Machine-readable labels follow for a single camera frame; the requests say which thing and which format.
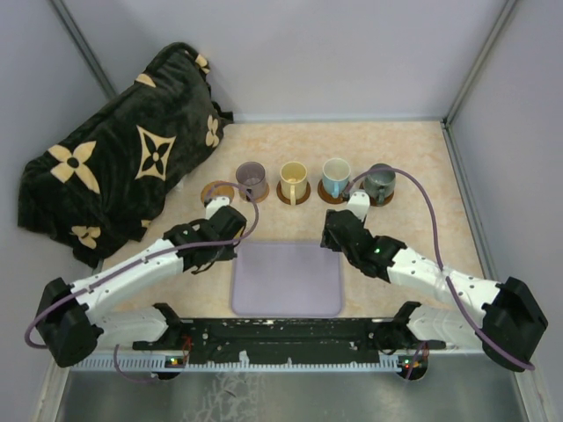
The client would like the woven rattan coaster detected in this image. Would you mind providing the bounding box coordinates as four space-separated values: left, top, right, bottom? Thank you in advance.
238 182 270 203
201 180 235 207

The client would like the dark wooden coaster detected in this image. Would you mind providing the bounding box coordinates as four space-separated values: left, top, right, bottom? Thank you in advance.
318 179 350 205
276 181 311 206
360 181 395 207

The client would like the purple glass mug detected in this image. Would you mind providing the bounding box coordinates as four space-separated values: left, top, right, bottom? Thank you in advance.
236 161 267 190

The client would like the white light blue mug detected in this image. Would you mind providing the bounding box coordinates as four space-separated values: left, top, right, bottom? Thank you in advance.
322 157 351 199

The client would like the grey ceramic mug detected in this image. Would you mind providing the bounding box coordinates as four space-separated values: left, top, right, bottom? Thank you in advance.
363 164 396 203

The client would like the cream ceramic mug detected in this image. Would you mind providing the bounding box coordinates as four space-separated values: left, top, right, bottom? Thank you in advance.
280 162 307 206

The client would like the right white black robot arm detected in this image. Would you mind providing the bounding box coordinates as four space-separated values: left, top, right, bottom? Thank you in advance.
321 210 548 372

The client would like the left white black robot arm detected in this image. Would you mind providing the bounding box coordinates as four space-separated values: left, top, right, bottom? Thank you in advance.
35 206 247 367

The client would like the lavender plastic tray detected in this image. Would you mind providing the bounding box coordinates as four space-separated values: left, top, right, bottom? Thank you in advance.
230 241 344 318

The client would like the black floral plush blanket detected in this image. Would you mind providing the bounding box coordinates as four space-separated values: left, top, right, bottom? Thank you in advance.
18 42 233 266

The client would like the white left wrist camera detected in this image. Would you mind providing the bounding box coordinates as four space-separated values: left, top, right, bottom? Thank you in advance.
205 196 230 220

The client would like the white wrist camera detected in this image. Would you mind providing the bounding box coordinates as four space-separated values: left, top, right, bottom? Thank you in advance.
205 196 230 220
346 189 370 222

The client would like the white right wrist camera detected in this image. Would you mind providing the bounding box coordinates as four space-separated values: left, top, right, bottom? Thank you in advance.
346 189 370 222

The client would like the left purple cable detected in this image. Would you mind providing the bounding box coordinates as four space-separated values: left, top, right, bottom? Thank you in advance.
22 180 260 386

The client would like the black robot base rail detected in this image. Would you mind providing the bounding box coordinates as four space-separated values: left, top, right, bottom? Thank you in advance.
133 318 420 364

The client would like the white perforated cable duct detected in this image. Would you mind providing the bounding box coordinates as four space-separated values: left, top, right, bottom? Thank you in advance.
74 354 419 374

